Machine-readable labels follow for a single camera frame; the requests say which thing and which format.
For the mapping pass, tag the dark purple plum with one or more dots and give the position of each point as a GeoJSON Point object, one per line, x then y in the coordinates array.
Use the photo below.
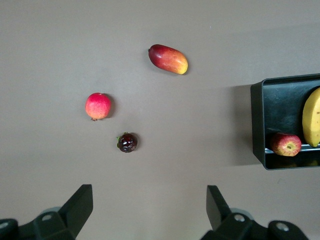
{"type": "Point", "coordinates": [127, 143]}

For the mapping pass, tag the red round pomegranate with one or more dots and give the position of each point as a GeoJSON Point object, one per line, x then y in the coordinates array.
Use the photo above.
{"type": "Point", "coordinates": [98, 106]}

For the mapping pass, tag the yellow banana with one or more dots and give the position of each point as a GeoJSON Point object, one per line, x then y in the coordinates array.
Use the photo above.
{"type": "Point", "coordinates": [312, 117]}

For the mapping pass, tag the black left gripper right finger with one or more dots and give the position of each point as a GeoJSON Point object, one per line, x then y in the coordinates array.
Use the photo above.
{"type": "Point", "coordinates": [222, 220]}

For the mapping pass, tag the black plastic box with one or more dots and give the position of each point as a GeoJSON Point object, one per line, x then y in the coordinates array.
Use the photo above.
{"type": "Point", "coordinates": [277, 110]}

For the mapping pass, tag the red yellow mango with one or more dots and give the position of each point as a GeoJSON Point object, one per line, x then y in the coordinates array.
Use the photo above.
{"type": "Point", "coordinates": [168, 59]}

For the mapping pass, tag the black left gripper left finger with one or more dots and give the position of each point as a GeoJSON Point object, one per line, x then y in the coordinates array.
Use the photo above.
{"type": "Point", "coordinates": [72, 215]}

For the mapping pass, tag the small red yellow apple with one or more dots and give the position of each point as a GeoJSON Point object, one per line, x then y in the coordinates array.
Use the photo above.
{"type": "Point", "coordinates": [286, 145]}

